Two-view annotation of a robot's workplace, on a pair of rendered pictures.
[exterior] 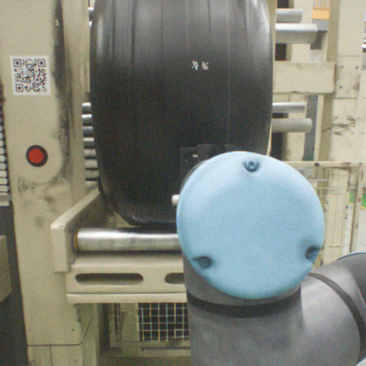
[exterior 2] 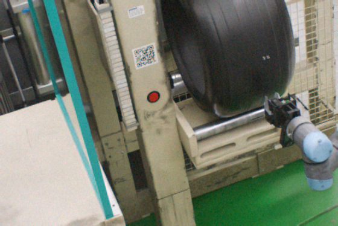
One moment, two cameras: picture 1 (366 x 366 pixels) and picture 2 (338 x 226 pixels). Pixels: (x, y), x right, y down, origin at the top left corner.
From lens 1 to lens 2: 1.92 m
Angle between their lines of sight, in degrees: 28
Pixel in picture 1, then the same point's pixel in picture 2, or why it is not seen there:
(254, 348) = (322, 168)
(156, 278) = (242, 141)
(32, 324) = (160, 187)
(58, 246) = (194, 144)
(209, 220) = (314, 153)
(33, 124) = (149, 80)
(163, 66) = (250, 63)
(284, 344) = (327, 165)
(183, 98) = (260, 72)
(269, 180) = (323, 144)
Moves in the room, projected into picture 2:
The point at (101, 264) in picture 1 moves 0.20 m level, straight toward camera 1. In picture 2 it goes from (213, 145) to (250, 174)
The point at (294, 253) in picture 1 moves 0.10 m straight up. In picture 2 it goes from (328, 153) to (328, 124)
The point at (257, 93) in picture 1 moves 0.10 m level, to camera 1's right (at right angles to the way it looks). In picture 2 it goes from (290, 57) to (320, 48)
